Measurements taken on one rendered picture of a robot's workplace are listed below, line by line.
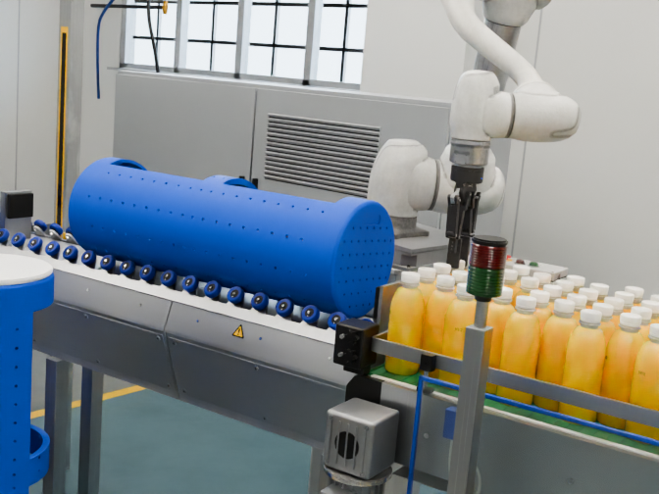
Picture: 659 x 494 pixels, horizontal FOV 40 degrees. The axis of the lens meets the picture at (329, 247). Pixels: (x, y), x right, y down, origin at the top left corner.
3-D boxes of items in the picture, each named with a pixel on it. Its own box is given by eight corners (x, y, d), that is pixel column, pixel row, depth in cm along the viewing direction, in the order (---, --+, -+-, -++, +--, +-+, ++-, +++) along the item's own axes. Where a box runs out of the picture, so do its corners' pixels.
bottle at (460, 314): (441, 377, 195) (451, 286, 191) (476, 383, 193) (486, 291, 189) (433, 387, 188) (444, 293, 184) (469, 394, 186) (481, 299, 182)
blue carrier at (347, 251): (135, 254, 275) (146, 160, 272) (386, 315, 229) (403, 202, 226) (62, 256, 251) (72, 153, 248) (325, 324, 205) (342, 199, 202)
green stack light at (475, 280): (474, 287, 164) (478, 260, 163) (507, 294, 161) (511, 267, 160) (459, 292, 159) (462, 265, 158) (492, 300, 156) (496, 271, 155)
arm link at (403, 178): (361, 203, 278) (372, 132, 274) (419, 211, 281) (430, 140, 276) (369, 214, 263) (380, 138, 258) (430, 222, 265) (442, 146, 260)
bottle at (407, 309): (414, 366, 201) (423, 277, 197) (421, 376, 194) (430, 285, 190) (381, 365, 200) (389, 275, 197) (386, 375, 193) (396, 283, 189)
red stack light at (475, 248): (478, 260, 163) (480, 238, 163) (511, 267, 160) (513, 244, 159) (462, 265, 158) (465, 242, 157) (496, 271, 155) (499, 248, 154)
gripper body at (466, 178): (461, 162, 213) (456, 201, 215) (444, 164, 206) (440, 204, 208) (490, 166, 209) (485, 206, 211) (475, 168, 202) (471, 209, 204)
